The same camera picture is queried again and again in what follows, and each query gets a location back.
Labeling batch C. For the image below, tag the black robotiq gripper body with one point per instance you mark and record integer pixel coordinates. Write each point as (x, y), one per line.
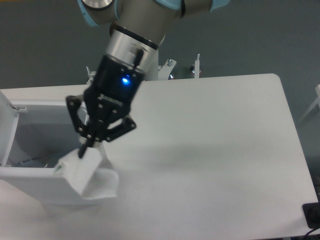
(114, 86)

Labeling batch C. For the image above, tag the black device at table edge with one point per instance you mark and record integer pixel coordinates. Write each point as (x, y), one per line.
(312, 214)

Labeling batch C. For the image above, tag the white open trash can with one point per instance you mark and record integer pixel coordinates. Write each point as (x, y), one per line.
(37, 128)

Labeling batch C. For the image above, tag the white paper bag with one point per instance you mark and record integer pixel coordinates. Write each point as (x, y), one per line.
(92, 177)

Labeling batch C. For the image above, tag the clear plastic water bottle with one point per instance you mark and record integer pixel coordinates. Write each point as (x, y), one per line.
(48, 161)

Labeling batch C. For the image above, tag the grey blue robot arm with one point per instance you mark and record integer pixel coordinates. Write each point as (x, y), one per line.
(140, 27)

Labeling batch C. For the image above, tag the white furniture leg at right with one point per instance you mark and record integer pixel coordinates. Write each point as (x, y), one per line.
(312, 109)

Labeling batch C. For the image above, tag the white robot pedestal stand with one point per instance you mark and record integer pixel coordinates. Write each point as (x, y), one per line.
(166, 71)

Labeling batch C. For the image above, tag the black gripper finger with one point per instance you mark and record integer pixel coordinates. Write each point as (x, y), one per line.
(109, 134)
(90, 130)

